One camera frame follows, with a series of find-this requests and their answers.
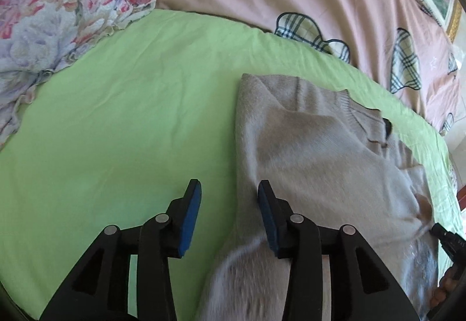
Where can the floral ruffled pillow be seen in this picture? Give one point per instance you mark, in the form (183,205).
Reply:
(54,18)

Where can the person's right hand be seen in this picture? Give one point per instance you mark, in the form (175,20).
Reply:
(443,282)

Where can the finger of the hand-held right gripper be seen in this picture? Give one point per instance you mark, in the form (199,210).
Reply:
(448,238)

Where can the grey knit sweater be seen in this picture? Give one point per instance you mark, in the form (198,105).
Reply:
(320,160)

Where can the green bed sheet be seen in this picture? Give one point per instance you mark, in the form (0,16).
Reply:
(120,117)

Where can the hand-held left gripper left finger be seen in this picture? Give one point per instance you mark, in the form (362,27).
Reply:
(190,219)

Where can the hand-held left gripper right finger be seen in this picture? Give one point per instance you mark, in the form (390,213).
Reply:
(270,223)

